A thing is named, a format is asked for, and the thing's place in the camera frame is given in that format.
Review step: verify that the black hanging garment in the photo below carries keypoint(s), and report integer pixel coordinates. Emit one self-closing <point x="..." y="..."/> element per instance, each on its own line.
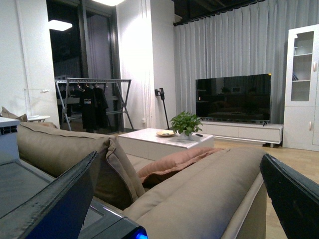
<point x="87" y="102"/>

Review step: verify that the white low tv stand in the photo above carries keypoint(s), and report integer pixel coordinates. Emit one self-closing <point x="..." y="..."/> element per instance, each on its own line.
<point x="245" y="132"/>

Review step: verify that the white glass door cabinet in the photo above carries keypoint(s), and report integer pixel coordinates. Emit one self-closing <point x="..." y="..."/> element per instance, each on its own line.
<point x="301" y="114"/>

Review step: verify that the grey pleated curtain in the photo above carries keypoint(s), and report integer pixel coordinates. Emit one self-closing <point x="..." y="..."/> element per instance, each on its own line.
<point x="246" y="41"/>

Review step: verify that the white round side table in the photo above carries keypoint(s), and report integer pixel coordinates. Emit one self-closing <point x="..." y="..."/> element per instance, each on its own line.
<point x="37" y="118"/>

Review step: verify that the salmon pink cushion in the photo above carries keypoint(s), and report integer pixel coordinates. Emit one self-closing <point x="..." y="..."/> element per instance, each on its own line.
<point x="164" y="168"/>

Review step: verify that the green potted plant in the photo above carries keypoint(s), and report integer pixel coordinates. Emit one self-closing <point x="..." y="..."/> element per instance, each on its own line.
<point x="185" y="124"/>

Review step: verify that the black flat screen television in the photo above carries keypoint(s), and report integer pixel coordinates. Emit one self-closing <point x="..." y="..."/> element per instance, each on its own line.
<point x="234" y="99"/>

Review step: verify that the grey metal clothes rack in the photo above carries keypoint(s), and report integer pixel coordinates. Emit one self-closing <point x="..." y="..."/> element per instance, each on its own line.
<point x="111" y="96"/>

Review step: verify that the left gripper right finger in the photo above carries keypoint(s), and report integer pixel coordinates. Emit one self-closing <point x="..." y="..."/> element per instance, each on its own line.
<point x="294" y="197"/>

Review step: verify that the beige shallow dish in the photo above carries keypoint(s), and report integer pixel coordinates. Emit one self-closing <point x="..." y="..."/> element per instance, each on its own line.
<point x="165" y="133"/>

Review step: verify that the white desk lamp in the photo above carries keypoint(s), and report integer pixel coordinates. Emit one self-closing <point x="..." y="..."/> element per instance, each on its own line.
<point x="33" y="97"/>

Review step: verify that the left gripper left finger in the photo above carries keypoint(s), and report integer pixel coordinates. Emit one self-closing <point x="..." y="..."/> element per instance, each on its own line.
<point x="58" y="211"/>

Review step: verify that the white coffee table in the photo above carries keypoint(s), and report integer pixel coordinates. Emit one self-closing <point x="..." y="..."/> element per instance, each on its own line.
<point x="145" y="143"/>

